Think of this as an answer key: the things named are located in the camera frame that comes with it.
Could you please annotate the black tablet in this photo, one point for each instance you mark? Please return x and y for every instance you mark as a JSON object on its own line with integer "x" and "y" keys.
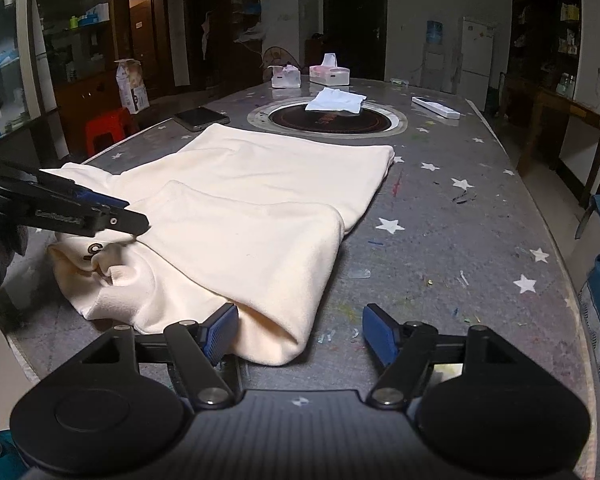
{"x": 199, "y": 118}

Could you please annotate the small green white packet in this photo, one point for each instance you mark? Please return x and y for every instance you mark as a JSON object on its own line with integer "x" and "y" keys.
{"x": 399, "y": 82}

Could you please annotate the wooden side table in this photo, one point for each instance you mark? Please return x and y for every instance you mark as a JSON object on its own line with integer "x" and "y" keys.
{"x": 550, "y": 118}

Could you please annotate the white refrigerator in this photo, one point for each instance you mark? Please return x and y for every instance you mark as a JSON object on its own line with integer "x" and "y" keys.
{"x": 476, "y": 50}

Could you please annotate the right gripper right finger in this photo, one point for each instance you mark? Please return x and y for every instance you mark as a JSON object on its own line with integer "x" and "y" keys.
{"x": 404, "y": 350}

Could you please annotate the pink tissue box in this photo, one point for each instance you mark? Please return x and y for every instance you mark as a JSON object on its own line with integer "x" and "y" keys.
{"x": 329, "y": 73}

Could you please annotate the water dispenser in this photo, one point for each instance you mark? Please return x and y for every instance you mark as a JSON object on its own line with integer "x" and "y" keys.
{"x": 433, "y": 57}

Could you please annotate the glass display cabinet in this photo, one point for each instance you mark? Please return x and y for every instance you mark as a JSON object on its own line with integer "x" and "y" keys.
{"x": 26, "y": 91}

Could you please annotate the grey star-patterned tablecloth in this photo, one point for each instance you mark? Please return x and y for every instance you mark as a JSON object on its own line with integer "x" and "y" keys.
{"x": 451, "y": 237}

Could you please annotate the white paper bag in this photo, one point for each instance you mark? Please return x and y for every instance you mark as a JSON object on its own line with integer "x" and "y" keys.
{"x": 132, "y": 90}

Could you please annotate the white tissue box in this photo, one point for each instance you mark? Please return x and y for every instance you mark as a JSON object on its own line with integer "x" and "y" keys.
{"x": 285, "y": 77}

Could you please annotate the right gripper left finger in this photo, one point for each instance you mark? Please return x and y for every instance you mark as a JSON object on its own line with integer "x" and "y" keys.
{"x": 196, "y": 349}

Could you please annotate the round induction cooktop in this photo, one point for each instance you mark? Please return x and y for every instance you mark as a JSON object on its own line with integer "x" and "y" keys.
{"x": 291, "y": 117}

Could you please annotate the cream sweater garment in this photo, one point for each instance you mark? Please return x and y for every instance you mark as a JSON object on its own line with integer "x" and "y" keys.
{"x": 240, "y": 217}

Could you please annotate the white folded paper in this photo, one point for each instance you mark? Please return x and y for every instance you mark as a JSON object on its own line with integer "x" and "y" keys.
{"x": 331, "y": 100}

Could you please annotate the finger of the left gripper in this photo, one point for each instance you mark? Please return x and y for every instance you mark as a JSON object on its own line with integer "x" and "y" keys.
{"x": 92, "y": 194}
{"x": 110, "y": 219}

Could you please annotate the red plastic stool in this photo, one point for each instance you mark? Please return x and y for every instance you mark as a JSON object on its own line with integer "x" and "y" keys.
{"x": 114, "y": 125}

